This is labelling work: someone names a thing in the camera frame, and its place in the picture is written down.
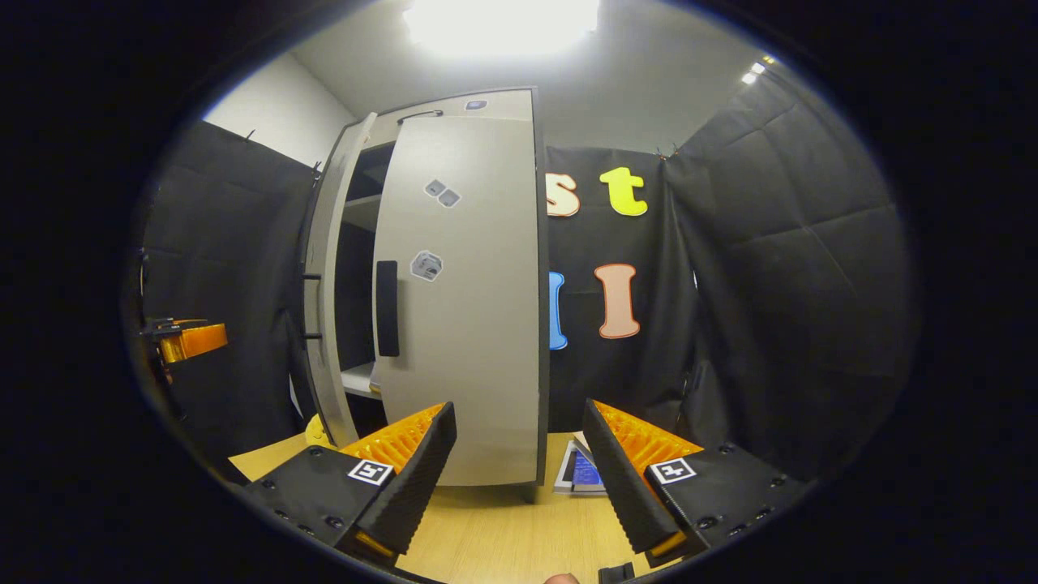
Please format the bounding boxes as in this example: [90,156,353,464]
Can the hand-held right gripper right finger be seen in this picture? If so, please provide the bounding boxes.
[582,398,812,569]

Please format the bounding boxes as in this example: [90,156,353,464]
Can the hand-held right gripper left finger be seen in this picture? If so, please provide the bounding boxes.
[243,401,457,567]

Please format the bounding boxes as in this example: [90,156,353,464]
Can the white cabinet door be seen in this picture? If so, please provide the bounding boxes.
[371,114,543,487]
[304,112,378,449]

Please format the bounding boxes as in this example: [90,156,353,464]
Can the white grey shoe cabinet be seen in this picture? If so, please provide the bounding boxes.
[302,88,551,487]

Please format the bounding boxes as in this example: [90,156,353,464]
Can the white blue box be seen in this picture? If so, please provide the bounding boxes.
[553,432,609,497]

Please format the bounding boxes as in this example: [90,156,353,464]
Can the large ceiling light panel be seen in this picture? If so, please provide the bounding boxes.
[403,0,601,58]

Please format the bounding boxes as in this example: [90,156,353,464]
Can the black door handle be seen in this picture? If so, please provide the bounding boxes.
[375,260,401,358]

